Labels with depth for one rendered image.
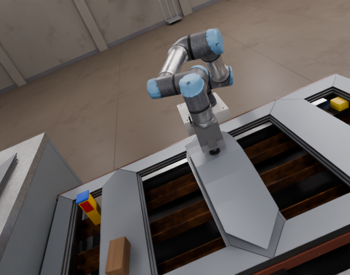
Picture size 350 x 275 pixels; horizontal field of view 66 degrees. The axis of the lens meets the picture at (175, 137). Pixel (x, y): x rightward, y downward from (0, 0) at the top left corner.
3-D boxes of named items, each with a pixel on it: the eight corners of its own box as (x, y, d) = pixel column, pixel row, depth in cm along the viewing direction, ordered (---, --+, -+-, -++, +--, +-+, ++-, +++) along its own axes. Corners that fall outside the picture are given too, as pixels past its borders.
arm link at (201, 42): (210, 75, 174) (186, 29, 123) (233, 70, 169) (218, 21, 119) (211, 92, 172) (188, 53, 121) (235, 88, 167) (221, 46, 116)
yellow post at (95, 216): (108, 225, 132) (88, 199, 122) (98, 229, 132) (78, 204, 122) (108, 217, 136) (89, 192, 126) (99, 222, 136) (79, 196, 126)
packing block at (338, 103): (349, 107, 125) (349, 100, 123) (339, 111, 125) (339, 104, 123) (339, 102, 130) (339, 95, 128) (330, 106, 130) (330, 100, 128)
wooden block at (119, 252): (128, 276, 87) (121, 268, 84) (111, 280, 88) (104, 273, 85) (131, 243, 97) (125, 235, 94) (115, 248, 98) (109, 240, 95)
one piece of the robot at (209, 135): (190, 126, 86) (205, 163, 95) (217, 116, 85) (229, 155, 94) (186, 112, 94) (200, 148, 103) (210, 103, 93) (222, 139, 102)
